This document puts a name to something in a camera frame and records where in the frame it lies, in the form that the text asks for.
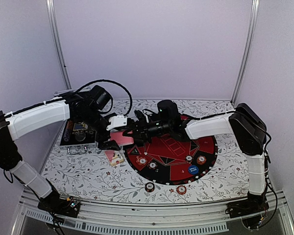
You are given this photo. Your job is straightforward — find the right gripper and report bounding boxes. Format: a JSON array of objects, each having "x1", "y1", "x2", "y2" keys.
[{"x1": 123, "y1": 117, "x2": 172, "y2": 144}]

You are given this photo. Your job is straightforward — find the dark chips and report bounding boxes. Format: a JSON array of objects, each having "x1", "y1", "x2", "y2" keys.
[
  {"x1": 186, "y1": 155, "x2": 193, "y2": 162},
  {"x1": 148, "y1": 162, "x2": 157, "y2": 169}
]

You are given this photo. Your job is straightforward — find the dark poker chip stack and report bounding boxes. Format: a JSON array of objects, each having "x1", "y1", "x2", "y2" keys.
[{"x1": 145, "y1": 183, "x2": 155, "y2": 192}]

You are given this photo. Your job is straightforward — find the blue small blind button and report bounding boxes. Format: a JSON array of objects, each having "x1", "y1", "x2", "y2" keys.
[{"x1": 188, "y1": 165, "x2": 199, "y2": 175}]

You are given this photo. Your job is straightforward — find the orange poker chip stack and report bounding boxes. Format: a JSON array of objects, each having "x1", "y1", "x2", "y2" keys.
[{"x1": 176, "y1": 185, "x2": 187, "y2": 195}]

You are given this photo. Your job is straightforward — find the red playing card deck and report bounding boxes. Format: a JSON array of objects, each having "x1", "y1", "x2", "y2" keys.
[{"x1": 110, "y1": 132, "x2": 134, "y2": 146}]

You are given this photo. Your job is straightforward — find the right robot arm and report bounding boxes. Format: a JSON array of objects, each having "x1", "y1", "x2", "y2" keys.
[{"x1": 129, "y1": 100, "x2": 273, "y2": 218}]

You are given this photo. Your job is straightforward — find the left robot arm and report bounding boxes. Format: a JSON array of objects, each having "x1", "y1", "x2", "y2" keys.
[{"x1": 0, "y1": 79, "x2": 129, "y2": 218}]

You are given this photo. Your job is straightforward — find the face-down red card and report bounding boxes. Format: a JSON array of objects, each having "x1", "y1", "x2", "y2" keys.
[{"x1": 104, "y1": 150, "x2": 115, "y2": 162}]

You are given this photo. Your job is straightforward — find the aluminium poker case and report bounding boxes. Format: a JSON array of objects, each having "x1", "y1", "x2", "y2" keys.
[{"x1": 54, "y1": 90, "x2": 99, "y2": 155}]

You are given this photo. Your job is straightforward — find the round red black poker mat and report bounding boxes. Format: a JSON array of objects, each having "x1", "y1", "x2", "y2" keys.
[{"x1": 122, "y1": 111, "x2": 218, "y2": 186}]

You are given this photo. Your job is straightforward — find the floral table cloth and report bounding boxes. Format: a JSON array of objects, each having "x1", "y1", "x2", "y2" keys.
[{"x1": 36, "y1": 98, "x2": 268, "y2": 205}]

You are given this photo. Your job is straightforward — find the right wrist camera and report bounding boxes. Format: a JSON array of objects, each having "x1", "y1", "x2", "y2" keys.
[{"x1": 134, "y1": 110, "x2": 149, "y2": 123}]

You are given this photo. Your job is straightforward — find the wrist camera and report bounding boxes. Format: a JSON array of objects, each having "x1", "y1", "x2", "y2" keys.
[
  {"x1": 106, "y1": 115, "x2": 127, "y2": 131},
  {"x1": 134, "y1": 110, "x2": 149, "y2": 123}
]

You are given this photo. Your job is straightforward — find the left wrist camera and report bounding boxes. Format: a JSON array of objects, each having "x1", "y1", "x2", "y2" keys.
[{"x1": 106, "y1": 115, "x2": 127, "y2": 131}]

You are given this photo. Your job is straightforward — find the front aluminium rail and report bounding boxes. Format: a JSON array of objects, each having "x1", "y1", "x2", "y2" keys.
[{"x1": 9, "y1": 189, "x2": 294, "y2": 235}]

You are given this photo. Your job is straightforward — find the left aluminium frame post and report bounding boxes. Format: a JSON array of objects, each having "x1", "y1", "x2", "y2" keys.
[{"x1": 46, "y1": 0, "x2": 72, "y2": 89}]

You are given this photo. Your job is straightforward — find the aluminium frame post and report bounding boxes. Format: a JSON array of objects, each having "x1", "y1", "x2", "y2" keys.
[
  {"x1": 46, "y1": 0, "x2": 72, "y2": 89},
  {"x1": 231, "y1": 0, "x2": 260, "y2": 105}
]

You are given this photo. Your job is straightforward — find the right aluminium frame post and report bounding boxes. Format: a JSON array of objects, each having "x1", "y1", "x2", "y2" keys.
[{"x1": 231, "y1": 0, "x2": 260, "y2": 105}]

